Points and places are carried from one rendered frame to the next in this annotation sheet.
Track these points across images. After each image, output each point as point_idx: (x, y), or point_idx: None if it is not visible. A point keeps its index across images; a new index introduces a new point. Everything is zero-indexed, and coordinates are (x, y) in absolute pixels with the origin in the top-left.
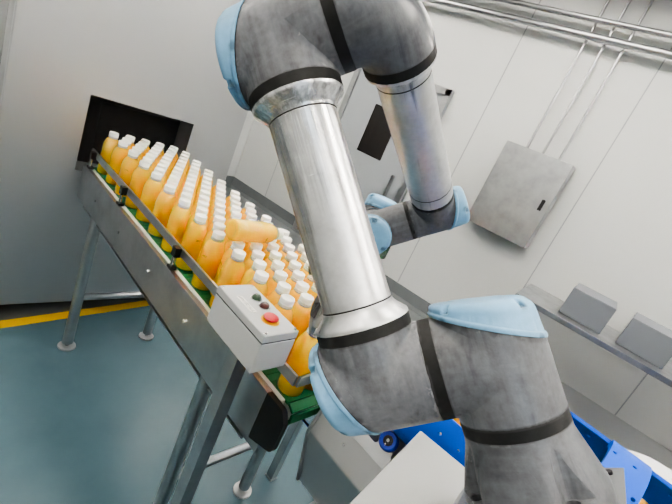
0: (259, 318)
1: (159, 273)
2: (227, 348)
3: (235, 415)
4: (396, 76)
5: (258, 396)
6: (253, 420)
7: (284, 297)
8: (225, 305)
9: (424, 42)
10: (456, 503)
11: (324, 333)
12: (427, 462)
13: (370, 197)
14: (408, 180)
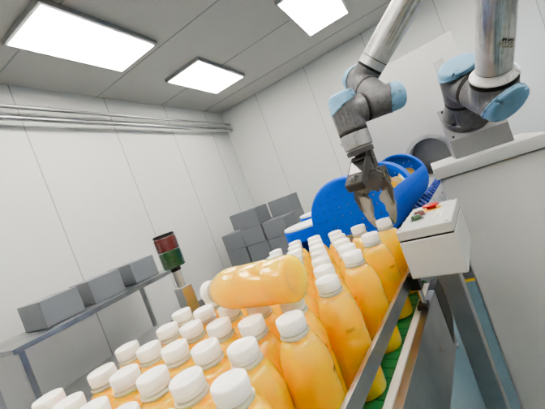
0: (441, 207)
1: None
2: (425, 337)
3: (451, 359)
4: None
5: (437, 305)
6: (447, 326)
7: (373, 233)
8: (457, 226)
9: None
10: (476, 135)
11: (520, 68)
12: (450, 162)
13: (350, 90)
14: (396, 46)
